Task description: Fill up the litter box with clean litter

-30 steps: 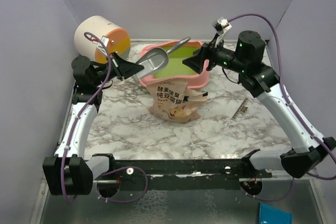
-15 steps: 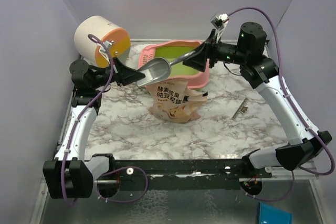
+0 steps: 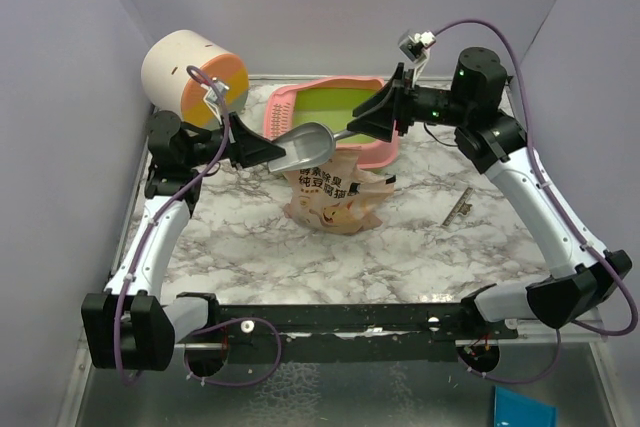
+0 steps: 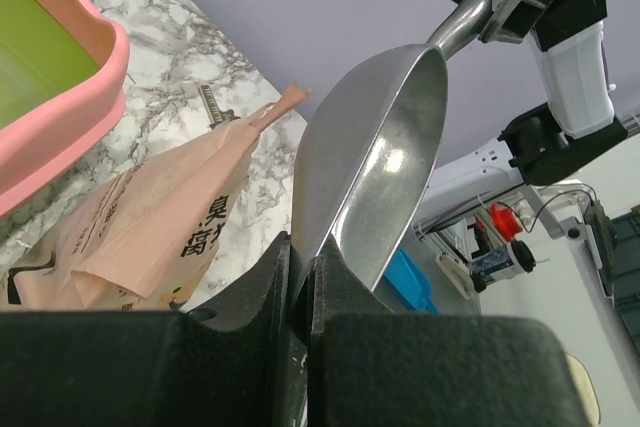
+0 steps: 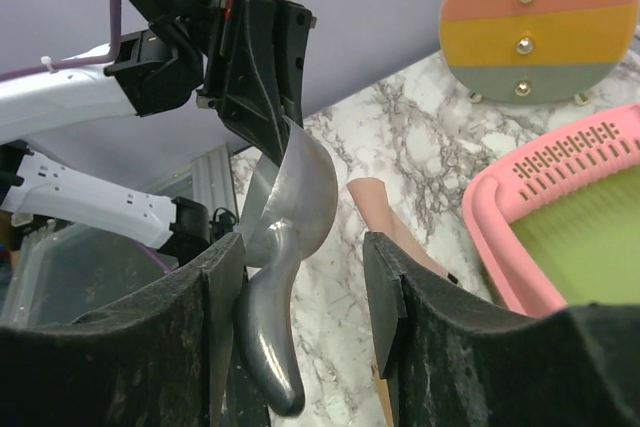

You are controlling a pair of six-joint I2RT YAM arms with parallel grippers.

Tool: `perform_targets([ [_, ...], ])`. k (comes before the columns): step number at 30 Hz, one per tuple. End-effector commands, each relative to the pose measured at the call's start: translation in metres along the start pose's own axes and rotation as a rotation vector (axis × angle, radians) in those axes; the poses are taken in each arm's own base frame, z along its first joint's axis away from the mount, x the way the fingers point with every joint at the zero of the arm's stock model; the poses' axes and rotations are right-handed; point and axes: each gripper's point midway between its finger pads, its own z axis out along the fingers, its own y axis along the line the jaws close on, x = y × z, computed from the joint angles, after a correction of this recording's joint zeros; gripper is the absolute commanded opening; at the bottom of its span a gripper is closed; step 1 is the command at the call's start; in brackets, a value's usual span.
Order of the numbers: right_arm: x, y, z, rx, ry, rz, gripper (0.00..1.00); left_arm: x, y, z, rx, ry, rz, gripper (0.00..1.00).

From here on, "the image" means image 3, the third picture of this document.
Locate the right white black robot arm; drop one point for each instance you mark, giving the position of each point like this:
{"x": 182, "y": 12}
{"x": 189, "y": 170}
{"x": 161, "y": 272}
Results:
{"x": 582, "y": 270}

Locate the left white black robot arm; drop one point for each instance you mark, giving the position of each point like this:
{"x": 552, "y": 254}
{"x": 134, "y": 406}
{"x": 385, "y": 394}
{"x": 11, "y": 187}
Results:
{"x": 126, "y": 326}

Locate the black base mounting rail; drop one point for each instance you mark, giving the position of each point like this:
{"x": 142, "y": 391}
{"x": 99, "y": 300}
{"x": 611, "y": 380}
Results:
{"x": 344, "y": 333}

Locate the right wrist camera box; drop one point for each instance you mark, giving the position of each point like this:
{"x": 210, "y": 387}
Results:
{"x": 416, "y": 47}

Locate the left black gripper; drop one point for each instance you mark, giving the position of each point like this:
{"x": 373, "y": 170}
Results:
{"x": 245, "y": 146}

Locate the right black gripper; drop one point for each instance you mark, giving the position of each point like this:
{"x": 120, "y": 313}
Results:
{"x": 380, "y": 122}

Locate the orange cat litter bag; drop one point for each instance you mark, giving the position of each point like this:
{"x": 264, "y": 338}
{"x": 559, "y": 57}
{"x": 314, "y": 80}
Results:
{"x": 338, "y": 196}

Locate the blue plastic object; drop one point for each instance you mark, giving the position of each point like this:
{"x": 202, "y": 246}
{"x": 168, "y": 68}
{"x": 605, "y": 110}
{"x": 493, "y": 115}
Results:
{"x": 512, "y": 409}

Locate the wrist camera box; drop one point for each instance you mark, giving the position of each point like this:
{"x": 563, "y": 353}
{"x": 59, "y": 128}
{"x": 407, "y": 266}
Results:
{"x": 215, "y": 94}
{"x": 416, "y": 47}

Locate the grey metal litter scoop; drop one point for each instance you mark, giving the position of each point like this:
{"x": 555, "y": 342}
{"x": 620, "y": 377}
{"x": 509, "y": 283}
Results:
{"x": 306, "y": 146}

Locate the pink and green litter box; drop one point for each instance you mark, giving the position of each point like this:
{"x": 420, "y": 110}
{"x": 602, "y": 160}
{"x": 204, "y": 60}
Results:
{"x": 330, "y": 101}

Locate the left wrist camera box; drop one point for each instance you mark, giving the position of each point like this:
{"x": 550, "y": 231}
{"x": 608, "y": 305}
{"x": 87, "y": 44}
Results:
{"x": 215, "y": 94}

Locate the cream cylindrical cat house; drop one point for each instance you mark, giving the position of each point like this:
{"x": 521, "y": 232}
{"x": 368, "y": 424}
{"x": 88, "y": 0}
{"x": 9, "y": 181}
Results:
{"x": 168, "y": 86}

